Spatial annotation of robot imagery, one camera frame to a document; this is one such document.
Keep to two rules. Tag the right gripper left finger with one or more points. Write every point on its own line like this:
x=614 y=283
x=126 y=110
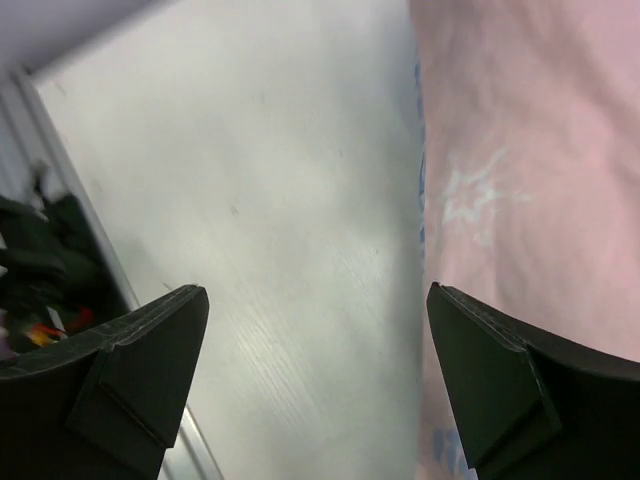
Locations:
x=106 y=403

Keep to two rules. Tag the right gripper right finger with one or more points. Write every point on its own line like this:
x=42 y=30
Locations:
x=529 y=404

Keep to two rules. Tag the blue pink printed pillowcase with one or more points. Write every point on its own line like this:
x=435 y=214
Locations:
x=529 y=179

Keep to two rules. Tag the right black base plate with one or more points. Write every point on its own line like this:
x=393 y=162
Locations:
x=55 y=282

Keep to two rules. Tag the right side aluminium rail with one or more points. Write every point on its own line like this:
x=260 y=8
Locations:
x=34 y=163

